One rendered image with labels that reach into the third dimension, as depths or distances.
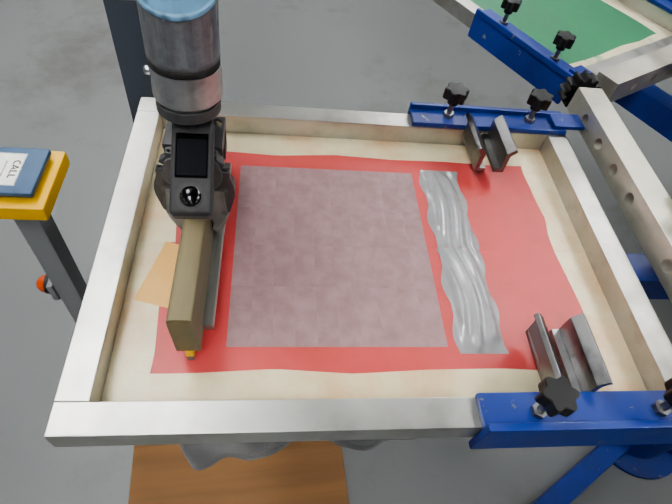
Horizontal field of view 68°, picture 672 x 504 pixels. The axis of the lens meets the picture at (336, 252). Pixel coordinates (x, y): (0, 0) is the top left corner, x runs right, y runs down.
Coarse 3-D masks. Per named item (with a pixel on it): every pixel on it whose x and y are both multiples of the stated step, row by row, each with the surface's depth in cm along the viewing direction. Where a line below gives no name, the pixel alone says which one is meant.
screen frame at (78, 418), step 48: (144, 144) 80; (528, 144) 96; (144, 192) 76; (576, 192) 86; (96, 288) 63; (624, 288) 74; (96, 336) 60; (624, 336) 73; (96, 384) 57; (48, 432) 52; (96, 432) 53; (144, 432) 54; (192, 432) 54; (240, 432) 55; (288, 432) 56; (336, 432) 57; (384, 432) 58; (432, 432) 59
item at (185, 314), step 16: (192, 224) 64; (208, 224) 66; (192, 240) 62; (208, 240) 66; (192, 256) 61; (208, 256) 66; (176, 272) 59; (192, 272) 59; (208, 272) 66; (176, 288) 58; (192, 288) 58; (176, 304) 56; (192, 304) 57; (176, 320) 55; (192, 320) 56; (176, 336) 58; (192, 336) 58
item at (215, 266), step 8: (216, 232) 71; (224, 232) 72; (216, 240) 70; (216, 248) 70; (216, 256) 69; (216, 264) 68; (216, 272) 67; (208, 280) 66; (216, 280) 66; (208, 288) 66; (216, 288) 66; (208, 296) 65; (216, 296) 65; (208, 304) 64; (216, 304) 65; (208, 312) 63; (208, 320) 63; (208, 328) 63
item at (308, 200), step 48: (240, 192) 81; (288, 192) 83; (336, 192) 84; (384, 192) 85; (480, 192) 88; (528, 192) 90; (240, 240) 75; (288, 240) 76; (336, 240) 78; (384, 240) 79; (432, 240) 80; (480, 240) 81; (528, 240) 83
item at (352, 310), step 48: (240, 288) 70; (288, 288) 71; (336, 288) 72; (384, 288) 73; (432, 288) 74; (528, 288) 76; (240, 336) 66; (288, 336) 67; (336, 336) 68; (384, 336) 68; (432, 336) 69
